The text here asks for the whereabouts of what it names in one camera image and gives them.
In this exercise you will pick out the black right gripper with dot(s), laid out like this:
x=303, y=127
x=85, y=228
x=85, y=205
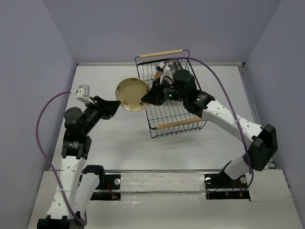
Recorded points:
x=154, y=96

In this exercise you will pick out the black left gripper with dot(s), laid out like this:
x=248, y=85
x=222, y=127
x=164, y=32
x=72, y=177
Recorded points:
x=106, y=108

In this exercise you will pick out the woven tan plate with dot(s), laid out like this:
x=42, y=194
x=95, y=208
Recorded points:
x=157, y=75

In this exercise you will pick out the beige floral plate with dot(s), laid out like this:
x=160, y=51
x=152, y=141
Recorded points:
x=130, y=91

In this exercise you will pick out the black wire dish rack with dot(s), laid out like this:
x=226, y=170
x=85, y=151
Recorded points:
x=171, y=117

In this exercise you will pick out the black rimmed silver plate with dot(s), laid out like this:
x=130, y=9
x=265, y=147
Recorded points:
x=177, y=65

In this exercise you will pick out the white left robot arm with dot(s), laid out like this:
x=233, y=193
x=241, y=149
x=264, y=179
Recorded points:
x=76, y=181

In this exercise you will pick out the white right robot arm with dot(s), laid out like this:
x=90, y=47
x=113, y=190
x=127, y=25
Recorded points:
x=260, y=142

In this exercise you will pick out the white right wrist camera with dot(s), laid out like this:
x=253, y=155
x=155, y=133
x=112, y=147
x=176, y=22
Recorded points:
x=165, y=72

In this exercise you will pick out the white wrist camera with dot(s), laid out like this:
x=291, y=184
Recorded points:
x=82, y=94
x=165, y=72

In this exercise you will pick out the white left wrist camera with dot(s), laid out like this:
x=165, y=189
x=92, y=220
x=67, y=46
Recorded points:
x=82, y=94

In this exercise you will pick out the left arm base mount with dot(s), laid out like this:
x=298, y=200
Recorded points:
x=109, y=190

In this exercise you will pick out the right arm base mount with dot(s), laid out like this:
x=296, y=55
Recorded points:
x=221, y=188

